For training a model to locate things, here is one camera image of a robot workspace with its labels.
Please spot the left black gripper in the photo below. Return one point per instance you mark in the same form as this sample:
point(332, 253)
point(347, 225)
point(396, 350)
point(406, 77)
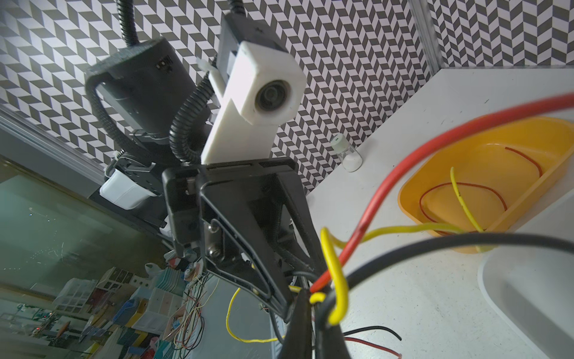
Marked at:
point(249, 220)

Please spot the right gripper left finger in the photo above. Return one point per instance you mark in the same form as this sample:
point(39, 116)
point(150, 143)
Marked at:
point(298, 341)

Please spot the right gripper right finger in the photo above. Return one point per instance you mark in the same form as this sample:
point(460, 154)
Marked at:
point(329, 341)

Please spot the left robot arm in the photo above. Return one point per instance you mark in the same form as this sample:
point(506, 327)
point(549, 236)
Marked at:
point(195, 163)

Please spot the clear jar white lid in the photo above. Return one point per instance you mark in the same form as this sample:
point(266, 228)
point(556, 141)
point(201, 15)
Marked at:
point(350, 159)

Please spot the white plastic tray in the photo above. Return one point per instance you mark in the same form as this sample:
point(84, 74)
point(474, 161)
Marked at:
point(532, 291)

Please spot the yellow plastic tray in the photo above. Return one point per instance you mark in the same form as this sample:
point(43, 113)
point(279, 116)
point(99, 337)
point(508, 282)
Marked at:
point(500, 174)

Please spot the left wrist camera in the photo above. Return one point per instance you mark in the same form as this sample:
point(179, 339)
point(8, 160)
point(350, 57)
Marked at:
point(259, 86)

